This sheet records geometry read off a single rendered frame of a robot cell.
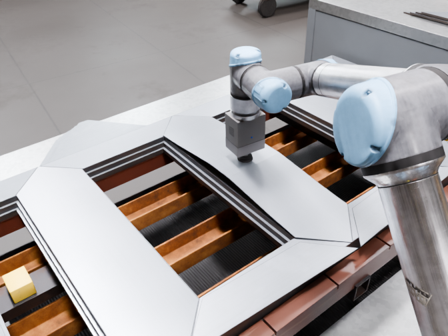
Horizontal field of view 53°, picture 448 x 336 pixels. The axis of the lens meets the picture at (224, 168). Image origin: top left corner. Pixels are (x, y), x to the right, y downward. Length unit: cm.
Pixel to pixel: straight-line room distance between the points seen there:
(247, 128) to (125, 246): 41
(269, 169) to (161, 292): 45
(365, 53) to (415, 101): 125
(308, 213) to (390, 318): 31
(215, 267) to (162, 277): 45
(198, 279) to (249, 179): 37
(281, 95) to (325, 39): 106
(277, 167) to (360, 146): 57
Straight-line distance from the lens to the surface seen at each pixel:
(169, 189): 143
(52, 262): 111
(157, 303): 93
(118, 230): 109
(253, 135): 116
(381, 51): 186
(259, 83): 99
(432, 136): 67
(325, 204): 113
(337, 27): 197
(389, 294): 122
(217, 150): 127
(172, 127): 144
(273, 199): 112
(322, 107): 156
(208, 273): 138
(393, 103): 64
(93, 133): 162
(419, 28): 176
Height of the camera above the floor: 159
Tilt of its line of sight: 36 degrees down
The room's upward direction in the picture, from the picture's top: 2 degrees counter-clockwise
